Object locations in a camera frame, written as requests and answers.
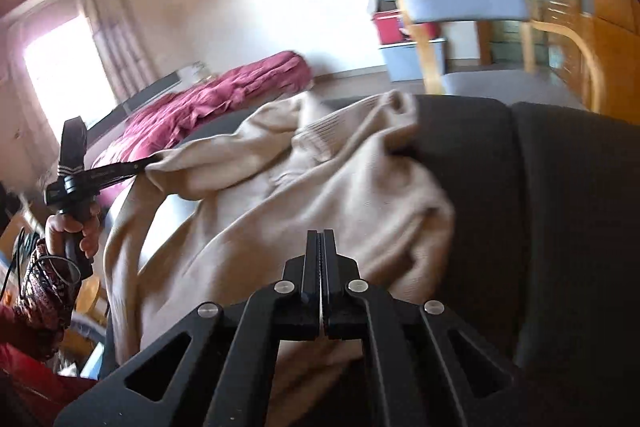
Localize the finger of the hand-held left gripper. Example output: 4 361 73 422
87 158 153 186

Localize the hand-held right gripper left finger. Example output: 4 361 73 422
52 229 321 427

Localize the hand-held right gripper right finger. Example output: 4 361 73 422
320 229 518 427

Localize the beige knit sweater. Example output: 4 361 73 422
102 89 457 427

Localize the person's left forearm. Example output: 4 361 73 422
12 237 83 360

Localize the person's left hand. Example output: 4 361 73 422
45 212 101 263

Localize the grey headboard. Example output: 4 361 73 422
90 72 183 128

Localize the red quilt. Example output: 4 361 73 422
92 51 313 168

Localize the window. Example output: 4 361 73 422
20 14 118 128

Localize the patterned curtain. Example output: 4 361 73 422
75 0 161 102

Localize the person's red clothing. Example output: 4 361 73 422
0 302 98 427

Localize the black leather ottoman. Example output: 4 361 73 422
100 94 640 427

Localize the grey plastic storage bin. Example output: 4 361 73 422
377 39 448 82

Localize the red storage box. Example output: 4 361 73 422
372 9 441 45

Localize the wooden wardrobe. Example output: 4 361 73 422
565 0 640 128

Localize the black cable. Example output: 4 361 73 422
0 227 81 303

